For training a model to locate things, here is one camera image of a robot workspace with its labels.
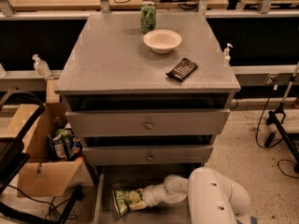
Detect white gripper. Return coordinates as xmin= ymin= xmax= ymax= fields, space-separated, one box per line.
xmin=129 ymin=184 xmax=167 ymax=211

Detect green jalapeno chip bag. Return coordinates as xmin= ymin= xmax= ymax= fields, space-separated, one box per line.
xmin=113 ymin=189 xmax=144 ymax=217

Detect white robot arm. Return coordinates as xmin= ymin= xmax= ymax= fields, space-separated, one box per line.
xmin=128 ymin=167 xmax=250 ymax=224

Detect grey bottom drawer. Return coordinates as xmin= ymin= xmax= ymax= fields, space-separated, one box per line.
xmin=93 ymin=163 xmax=200 ymax=224

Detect grey drawer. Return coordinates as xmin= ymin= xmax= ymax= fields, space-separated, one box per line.
xmin=93 ymin=163 xmax=200 ymax=224
xmin=83 ymin=145 xmax=213 ymax=166
xmin=66 ymin=109 xmax=230 ymax=137

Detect grey middle drawer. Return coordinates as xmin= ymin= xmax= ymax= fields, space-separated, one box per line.
xmin=83 ymin=145 xmax=213 ymax=166

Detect grey top drawer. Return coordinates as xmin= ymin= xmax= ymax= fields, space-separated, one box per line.
xmin=66 ymin=109 xmax=230 ymax=137

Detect grey wooden drawer cabinet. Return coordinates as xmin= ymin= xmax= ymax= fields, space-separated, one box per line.
xmin=55 ymin=11 xmax=242 ymax=224

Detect snack bags in box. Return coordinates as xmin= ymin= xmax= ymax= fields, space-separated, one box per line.
xmin=47 ymin=129 xmax=83 ymax=161

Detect brown cardboard box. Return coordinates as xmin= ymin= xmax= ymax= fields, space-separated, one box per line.
xmin=0 ymin=79 xmax=85 ymax=199

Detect black snack bar packet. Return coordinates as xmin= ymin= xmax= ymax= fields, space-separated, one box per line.
xmin=166 ymin=58 xmax=198 ymax=82

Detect white ceramic bowl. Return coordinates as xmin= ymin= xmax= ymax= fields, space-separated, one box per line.
xmin=143 ymin=29 xmax=182 ymax=54

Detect clear sanitizer bottle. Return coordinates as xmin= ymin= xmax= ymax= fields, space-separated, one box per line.
xmin=32 ymin=54 xmax=51 ymax=77

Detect white pump bottle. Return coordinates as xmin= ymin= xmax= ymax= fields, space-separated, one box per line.
xmin=223 ymin=43 xmax=233 ymax=63

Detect green soda can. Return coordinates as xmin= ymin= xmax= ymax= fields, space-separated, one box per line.
xmin=140 ymin=1 xmax=156 ymax=34

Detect black chair frame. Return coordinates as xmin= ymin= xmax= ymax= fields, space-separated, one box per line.
xmin=0 ymin=88 xmax=83 ymax=224

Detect black stand with cables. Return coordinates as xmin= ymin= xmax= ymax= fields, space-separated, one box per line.
xmin=255 ymin=62 xmax=299 ymax=179

